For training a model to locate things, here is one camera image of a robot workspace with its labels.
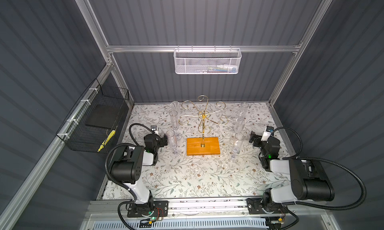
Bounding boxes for yellow striped item in basket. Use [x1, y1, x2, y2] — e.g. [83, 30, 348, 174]
[97, 130, 116, 153]

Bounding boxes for black wire mesh basket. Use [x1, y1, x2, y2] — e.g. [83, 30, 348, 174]
[57, 80, 130, 154]

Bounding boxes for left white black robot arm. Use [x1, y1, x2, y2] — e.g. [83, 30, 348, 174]
[105, 134, 168, 217]

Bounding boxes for black corrugated cable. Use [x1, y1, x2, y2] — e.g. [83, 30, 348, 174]
[269, 126, 368, 211]
[104, 122, 154, 230]

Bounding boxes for orange wooden rack base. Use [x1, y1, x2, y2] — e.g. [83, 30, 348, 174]
[187, 137, 221, 156]

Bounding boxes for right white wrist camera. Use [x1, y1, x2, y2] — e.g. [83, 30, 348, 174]
[261, 126, 274, 142]

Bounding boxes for clear wine glass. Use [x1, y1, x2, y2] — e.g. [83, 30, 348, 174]
[171, 101, 180, 113]
[238, 102, 249, 119]
[166, 130, 181, 157]
[234, 117, 247, 134]
[170, 110, 182, 141]
[229, 133, 245, 162]

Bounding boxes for right black corrugated cable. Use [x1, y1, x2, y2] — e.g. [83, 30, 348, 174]
[269, 126, 368, 211]

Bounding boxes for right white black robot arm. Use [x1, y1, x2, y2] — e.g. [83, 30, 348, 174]
[248, 128, 335, 214]

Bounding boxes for floral table mat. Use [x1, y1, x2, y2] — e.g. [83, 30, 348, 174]
[123, 103, 290, 199]

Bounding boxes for gold wire glass rack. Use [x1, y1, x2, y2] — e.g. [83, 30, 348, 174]
[178, 95, 229, 149]

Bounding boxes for left black corrugated cable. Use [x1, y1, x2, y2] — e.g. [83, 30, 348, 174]
[104, 122, 154, 230]

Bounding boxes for white wire mesh basket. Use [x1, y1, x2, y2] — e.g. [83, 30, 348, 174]
[173, 48, 242, 75]

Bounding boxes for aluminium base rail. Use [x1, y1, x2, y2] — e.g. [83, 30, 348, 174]
[80, 197, 340, 230]

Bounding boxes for items in white basket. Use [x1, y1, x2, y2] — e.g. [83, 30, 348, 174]
[195, 65, 238, 74]

